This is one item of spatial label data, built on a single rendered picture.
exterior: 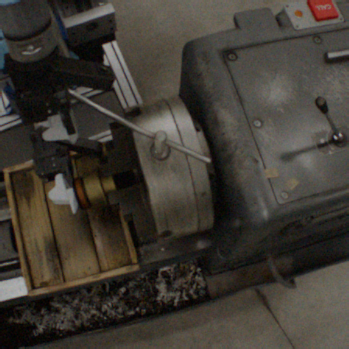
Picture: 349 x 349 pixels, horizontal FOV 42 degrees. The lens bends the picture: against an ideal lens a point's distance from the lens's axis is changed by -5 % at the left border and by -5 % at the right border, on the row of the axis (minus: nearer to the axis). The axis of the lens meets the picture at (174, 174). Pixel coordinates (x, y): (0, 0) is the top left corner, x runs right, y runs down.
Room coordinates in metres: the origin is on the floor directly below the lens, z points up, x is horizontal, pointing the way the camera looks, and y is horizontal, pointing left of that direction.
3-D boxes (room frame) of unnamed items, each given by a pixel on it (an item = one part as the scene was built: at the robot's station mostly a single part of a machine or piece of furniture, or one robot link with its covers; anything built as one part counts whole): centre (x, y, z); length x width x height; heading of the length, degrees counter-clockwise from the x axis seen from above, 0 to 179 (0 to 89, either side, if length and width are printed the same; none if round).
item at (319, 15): (0.72, -0.31, 1.26); 0.06 x 0.06 x 0.02; 21
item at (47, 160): (0.37, 0.29, 1.08); 0.12 x 0.09 x 0.08; 21
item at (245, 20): (0.66, -0.16, 1.24); 0.09 x 0.08 x 0.03; 111
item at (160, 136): (0.34, 0.03, 1.26); 0.02 x 0.02 x 0.12; 70
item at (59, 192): (0.27, 0.25, 1.09); 0.09 x 0.06 x 0.03; 21
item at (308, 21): (0.71, -0.29, 1.23); 0.13 x 0.08 x 0.05; 111
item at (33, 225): (0.26, 0.27, 0.89); 0.36 x 0.30 x 0.04; 21
